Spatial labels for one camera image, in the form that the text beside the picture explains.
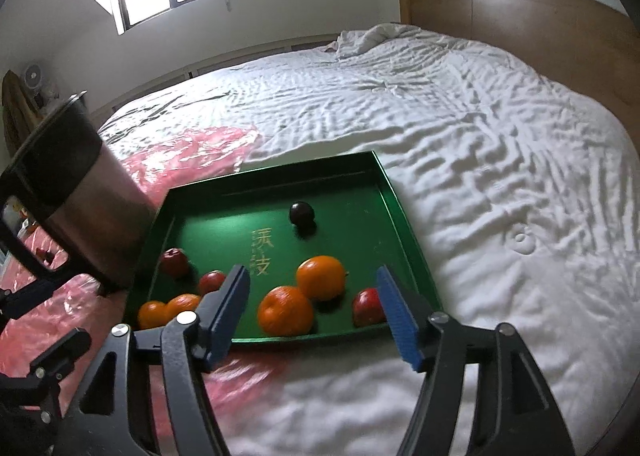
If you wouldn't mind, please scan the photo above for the green tray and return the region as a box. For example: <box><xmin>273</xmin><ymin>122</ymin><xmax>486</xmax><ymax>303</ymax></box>
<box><xmin>122</xmin><ymin>151</ymin><xmax>443</xmax><ymax>344</ymax></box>

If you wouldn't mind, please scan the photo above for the hanging olive coat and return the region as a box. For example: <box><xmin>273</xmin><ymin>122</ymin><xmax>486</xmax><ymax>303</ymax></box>
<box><xmin>0</xmin><ymin>70</ymin><xmax>36</xmax><ymax>157</ymax></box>

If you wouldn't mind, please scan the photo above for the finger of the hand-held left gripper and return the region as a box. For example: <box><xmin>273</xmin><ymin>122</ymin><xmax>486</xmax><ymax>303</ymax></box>
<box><xmin>0</xmin><ymin>286</ymin><xmax>51</xmax><ymax>322</ymax></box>
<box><xmin>29</xmin><ymin>328</ymin><xmax>92</xmax><ymax>387</ymax></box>

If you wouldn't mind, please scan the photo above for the dark purple plum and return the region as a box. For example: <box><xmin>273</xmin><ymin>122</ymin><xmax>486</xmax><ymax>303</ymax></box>
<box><xmin>289</xmin><ymin>202</ymin><xmax>316</xmax><ymax>227</ymax></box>

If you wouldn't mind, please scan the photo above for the small red apple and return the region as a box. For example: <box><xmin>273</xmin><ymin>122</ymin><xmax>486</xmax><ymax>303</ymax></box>
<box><xmin>198</xmin><ymin>271</ymin><xmax>227</xmax><ymax>296</ymax></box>

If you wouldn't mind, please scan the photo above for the white quilt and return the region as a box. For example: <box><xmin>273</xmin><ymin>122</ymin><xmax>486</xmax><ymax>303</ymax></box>
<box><xmin>97</xmin><ymin>23</ymin><xmax>636</xmax><ymax>456</ymax></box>

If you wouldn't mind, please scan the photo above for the wooden headboard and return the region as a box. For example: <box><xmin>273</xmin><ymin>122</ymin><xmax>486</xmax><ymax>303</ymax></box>
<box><xmin>397</xmin><ymin>0</ymin><xmax>640</xmax><ymax>137</ymax></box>

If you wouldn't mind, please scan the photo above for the crumpled white blanket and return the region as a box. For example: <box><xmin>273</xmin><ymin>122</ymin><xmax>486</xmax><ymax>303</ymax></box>
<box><xmin>325</xmin><ymin>23</ymin><xmax>451</xmax><ymax>57</ymax></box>

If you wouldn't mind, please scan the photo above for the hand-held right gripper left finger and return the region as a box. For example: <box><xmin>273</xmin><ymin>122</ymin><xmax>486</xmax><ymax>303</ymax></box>
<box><xmin>60</xmin><ymin>263</ymin><xmax>251</xmax><ymax>456</ymax></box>

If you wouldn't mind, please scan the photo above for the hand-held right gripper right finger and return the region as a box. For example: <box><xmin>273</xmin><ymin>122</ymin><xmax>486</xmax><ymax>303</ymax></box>
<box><xmin>376</xmin><ymin>265</ymin><xmax>576</xmax><ymax>456</ymax></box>

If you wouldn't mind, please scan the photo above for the pink plastic sheet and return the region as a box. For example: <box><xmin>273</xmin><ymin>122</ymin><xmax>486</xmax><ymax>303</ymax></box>
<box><xmin>0</xmin><ymin>126</ymin><xmax>281</xmax><ymax>456</ymax></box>

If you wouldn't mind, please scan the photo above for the steel kettle with black handle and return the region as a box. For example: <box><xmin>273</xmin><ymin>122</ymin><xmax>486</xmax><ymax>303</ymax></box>
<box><xmin>0</xmin><ymin>92</ymin><xmax>162</xmax><ymax>294</ymax></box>

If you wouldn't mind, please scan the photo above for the small orange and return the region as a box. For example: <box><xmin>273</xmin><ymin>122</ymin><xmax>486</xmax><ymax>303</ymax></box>
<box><xmin>137</xmin><ymin>301</ymin><xmax>168</xmax><ymax>330</ymax></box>

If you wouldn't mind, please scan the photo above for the large orange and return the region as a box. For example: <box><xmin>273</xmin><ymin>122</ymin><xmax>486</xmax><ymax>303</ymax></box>
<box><xmin>257</xmin><ymin>286</ymin><xmax>315</xmax><ymax>336</ymax></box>

